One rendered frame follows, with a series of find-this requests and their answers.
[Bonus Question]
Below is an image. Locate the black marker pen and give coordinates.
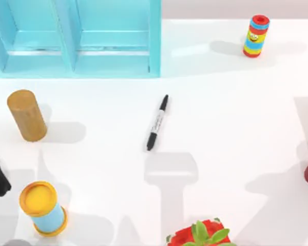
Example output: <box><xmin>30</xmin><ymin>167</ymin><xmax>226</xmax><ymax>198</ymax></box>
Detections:
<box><xmin>146</xmin><ymin>94</ymin><xmax>169</xmax><ymax>152</ymax></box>

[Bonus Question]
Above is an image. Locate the red plant pot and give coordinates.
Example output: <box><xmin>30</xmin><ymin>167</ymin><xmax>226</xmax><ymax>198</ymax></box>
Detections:
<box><xmin>166</xmin><ymin>217</ymin><xmax>232</xmax><ymax>246</ymax></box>

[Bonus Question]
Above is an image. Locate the light blue rack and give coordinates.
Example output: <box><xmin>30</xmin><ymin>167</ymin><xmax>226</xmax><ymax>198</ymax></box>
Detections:
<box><xmin>0</xmin><ymin>0</ymin><xmax>163</xmax><ymax>79</ymax></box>

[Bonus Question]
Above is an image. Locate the wooden cylinder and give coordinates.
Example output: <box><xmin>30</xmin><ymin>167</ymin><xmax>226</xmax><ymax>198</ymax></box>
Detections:
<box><xmin>7</xmin><ymin>89</ymin><xmax>48</xmax><ymax>142</ymax></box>

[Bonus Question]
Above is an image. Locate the stack of coloured rings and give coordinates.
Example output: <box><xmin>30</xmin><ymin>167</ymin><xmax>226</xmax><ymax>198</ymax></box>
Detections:
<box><xmin>242</xmin><ymin>14</ymin><xmax>271</xmax><ymax>58</ymax></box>

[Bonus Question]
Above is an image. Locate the yellow and blue can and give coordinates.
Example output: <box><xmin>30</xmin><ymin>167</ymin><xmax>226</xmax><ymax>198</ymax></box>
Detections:
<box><xmin>18</xmin><ymin>180</ymin><xmax>68</xmax><ymax>237</ymax></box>

